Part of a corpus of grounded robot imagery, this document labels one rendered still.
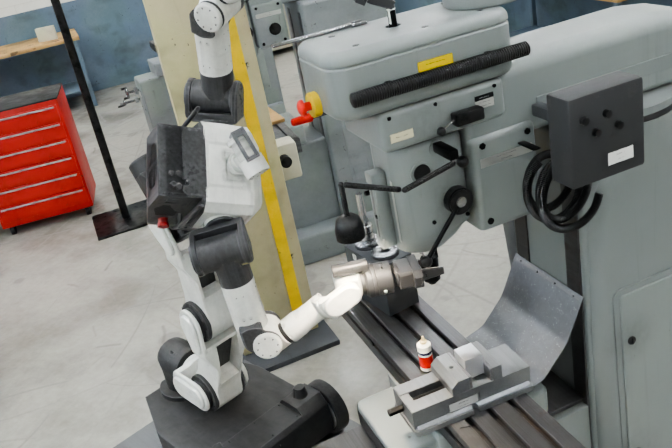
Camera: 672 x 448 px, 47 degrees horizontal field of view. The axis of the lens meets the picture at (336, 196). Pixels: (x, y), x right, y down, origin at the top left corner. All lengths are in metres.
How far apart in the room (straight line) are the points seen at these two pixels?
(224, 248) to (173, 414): 1.10
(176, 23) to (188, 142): 1.48
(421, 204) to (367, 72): 0.38
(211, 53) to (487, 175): 0.77
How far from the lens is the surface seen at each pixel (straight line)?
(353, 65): 1.68
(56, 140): 6.32
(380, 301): 2.51
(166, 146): 2.00
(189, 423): 2.86
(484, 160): 1.91
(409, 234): 1.92
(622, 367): 2.37
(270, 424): 2.70
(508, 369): 2.12
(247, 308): 2.03
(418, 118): 1.78
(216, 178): 2.01
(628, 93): 1.78
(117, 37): 10.79
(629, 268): 2.24
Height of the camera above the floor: 2.28
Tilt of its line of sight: 24 degrees down
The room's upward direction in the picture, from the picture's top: 11 degrees counter-clockwise
